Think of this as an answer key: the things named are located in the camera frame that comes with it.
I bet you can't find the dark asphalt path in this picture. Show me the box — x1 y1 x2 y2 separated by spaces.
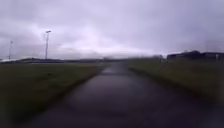
14 61 224 128

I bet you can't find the tall floodlight pole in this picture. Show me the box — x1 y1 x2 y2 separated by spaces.
44 30 53 61

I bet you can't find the grass field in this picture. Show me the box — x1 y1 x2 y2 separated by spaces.
125 58 224 107
0 62 111 128

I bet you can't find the dark low building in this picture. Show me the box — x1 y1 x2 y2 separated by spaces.
166 49 224 62

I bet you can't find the thin floodlight pole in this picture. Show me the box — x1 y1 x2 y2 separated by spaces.
7 40 14 62

